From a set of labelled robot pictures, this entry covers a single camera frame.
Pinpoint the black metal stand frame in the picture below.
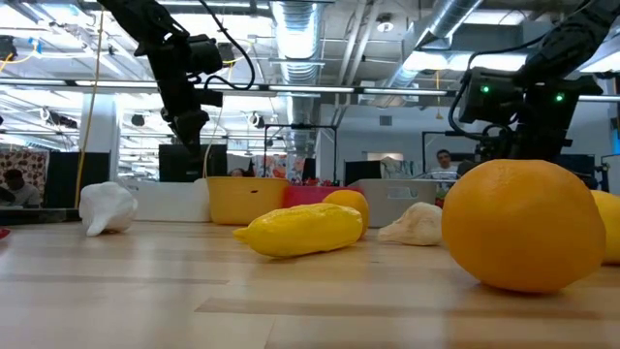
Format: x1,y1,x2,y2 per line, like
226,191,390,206
421,130,490,174
263,124,339,180

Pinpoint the yellow lemon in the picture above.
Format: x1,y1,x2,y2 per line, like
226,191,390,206
589,189,620,266

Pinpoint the beige garlic bulb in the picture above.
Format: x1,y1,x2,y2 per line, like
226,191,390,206
377,202,444,247

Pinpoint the white plastic basket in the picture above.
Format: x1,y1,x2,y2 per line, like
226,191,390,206
120,177,214,223

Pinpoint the orange lemon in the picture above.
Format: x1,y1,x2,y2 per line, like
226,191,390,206
322,189,371,238
441,159,606,295

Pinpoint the grey plastic basket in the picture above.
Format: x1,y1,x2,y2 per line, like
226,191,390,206
351,178,440,229

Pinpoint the black monitor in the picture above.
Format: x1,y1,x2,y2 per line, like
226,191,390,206
158,143,229,183
556,153,596,184
344,160,383,187
46,151,111,209

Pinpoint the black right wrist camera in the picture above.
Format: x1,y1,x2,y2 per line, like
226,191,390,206
457,66,527,126

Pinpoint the yellow plastic basket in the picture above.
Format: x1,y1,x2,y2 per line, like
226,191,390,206
206,175,292,226

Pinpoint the white garlic bulb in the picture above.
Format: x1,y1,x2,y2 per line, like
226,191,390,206
78,181,140,238

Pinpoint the clear plastic basket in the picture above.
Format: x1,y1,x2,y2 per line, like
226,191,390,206
414,169,474,198

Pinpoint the long ceiling light bar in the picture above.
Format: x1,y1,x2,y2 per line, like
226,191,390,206
0,77,620,104

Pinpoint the red plastic basket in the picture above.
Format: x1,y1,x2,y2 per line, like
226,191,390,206
282,185,367,210

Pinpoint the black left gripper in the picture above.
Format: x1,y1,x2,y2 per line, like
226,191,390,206
144,31,225,157

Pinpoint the patterned partition panel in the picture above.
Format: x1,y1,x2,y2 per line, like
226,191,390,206
0,148,50,205

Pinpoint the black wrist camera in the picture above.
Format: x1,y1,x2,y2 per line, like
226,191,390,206
186,33,225,78
457,66,527,126

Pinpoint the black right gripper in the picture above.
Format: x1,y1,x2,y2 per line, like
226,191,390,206
508,75,605,164

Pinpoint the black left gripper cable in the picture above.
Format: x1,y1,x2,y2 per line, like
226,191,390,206
197,0,257,92

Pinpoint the silver ventilation duct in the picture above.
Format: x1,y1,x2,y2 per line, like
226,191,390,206
387,0,485,93
268,0,326,156

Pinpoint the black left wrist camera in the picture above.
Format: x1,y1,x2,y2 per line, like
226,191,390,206
186,33,225,78

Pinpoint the yellow power cable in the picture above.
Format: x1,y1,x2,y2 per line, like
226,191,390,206
73,7,107,212

